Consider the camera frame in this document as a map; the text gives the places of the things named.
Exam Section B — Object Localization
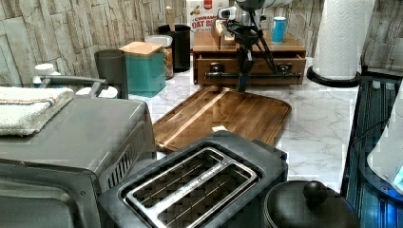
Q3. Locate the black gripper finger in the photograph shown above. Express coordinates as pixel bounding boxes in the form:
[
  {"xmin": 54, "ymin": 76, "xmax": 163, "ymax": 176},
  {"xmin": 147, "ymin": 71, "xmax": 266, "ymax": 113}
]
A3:
[{"xmin": 237, "ymin": 71, "xmax": 250, "ymax": 92}]

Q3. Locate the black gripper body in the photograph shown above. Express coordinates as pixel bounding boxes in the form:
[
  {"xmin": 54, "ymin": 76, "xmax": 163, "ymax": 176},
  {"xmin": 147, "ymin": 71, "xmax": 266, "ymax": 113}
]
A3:
[{"xmin": 225, "ymin": 21, "xmax": 260, "ymax": 73}]

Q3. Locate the wooden drawer with black handle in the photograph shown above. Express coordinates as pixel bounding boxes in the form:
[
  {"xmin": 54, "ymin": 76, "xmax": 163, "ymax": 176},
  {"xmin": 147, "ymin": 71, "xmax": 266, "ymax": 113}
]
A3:
[{"xmin": 194, "ymin": 54, "xmax": 306, "ymax": 86}]

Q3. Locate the wooden drawer organizer box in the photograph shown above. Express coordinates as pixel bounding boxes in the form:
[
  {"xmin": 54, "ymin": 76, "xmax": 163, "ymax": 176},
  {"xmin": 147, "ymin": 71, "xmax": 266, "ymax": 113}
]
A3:
[{"xmin": 193, "ymin": 23, "xmax": 306, "ymax": 86}]

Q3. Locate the blue spice shaker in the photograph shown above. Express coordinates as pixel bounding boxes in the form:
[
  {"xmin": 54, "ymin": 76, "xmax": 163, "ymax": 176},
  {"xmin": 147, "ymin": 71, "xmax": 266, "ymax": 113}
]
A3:
[{"xmin": 272, "ymin": 16, "xmax": 287, "ymax": 43}]

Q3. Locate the wooden cutting board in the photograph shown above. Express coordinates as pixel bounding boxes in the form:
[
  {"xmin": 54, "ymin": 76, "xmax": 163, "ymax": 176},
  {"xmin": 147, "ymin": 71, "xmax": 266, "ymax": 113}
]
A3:
[{"xmin": 153, "ymin": 86, "xmax": 292, "ymax": 151}]

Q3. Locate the cinnamon oat bites cereal box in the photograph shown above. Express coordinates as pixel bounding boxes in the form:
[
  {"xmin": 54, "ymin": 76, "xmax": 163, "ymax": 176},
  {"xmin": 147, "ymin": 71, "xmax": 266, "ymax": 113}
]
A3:
[{"xmin": 185, "ymin": 0, "xmax": 229, "ymax": 43}]

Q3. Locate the black utensil holder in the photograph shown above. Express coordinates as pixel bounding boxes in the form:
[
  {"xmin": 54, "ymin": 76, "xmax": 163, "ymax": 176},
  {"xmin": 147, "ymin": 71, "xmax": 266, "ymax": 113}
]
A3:
[{"xmin": 157, "ymin": 25, "xmax": 190, "ymax": 72}]

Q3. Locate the glass jar with white lid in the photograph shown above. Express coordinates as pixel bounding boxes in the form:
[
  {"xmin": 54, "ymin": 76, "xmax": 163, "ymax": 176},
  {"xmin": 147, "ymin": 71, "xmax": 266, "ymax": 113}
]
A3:
[{"xmin": 145, "ymin": 35, "xmax": 174, "ymax": 80}]

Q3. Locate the wooden utensil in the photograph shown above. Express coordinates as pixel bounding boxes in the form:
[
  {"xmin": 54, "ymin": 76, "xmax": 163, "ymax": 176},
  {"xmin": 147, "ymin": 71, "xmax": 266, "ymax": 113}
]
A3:
[{"xmin": 165, "ymin": 6, "xmax": 175, "ymax": 32}]

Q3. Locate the paper towel roll with holder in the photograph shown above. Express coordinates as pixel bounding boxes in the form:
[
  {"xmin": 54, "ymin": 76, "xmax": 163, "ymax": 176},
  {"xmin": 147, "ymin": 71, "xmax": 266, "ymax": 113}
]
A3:
[{"xmin": 307, "ymin": 0, "xmax": 375, "ymax": 87}]

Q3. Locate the teal canister with wooden lid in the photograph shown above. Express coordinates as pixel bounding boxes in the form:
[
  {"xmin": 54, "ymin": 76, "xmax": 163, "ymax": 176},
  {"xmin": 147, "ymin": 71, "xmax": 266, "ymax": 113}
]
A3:
[{"xmin": 121, "ymin": 42, "xmax": 165, "ymax": 97}]

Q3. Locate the black two-slot toaster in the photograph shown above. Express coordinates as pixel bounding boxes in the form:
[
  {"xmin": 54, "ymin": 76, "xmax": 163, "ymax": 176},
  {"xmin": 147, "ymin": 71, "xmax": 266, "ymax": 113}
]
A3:
[{"xmin": 99, "ymin": 131, "xmax": 288, "ymax": 228}]

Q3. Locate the dark grey cup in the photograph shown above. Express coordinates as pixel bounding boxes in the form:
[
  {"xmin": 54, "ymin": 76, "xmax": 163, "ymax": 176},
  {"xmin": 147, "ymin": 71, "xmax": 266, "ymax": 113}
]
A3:
[{"xmin": 94, "ymin": 49, "xmax": 128, "ymax": 99}]

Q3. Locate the black pot lid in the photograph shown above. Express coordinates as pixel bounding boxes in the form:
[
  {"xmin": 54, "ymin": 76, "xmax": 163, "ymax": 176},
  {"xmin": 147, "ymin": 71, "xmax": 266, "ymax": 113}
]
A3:
[{"xmin": 263, "ymin": 180, "xmax": 360, "ymax": 228}]

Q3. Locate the black dish rack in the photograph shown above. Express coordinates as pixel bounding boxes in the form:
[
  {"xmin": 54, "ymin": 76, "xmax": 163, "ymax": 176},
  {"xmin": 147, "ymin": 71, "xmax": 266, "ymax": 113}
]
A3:
[{"xmin": 341, "ymin": 77, "xmax": 402, "ymax": 228}]

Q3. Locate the white blue plastic bottle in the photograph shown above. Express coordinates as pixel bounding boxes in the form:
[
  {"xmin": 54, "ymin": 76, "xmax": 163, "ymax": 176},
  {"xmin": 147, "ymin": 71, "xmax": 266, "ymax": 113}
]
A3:
[{"xmin": 32, "ymin": 63, "xmax": 60, "ymax": 87}]

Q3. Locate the silver toaster oven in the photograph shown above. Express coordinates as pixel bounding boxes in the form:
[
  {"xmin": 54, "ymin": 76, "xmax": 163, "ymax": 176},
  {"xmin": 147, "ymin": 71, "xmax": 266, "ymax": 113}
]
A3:
[{"xmin": 0, "ymin": 80, "xmax": 155, "ymax": 228}]

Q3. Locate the white striped dish towel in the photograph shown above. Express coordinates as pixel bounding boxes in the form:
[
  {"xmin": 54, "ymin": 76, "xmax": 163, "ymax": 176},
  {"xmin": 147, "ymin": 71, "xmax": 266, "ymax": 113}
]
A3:
[{"xmin": 0, "ymin": 86, "xmax": 74, "ymax": 136}]

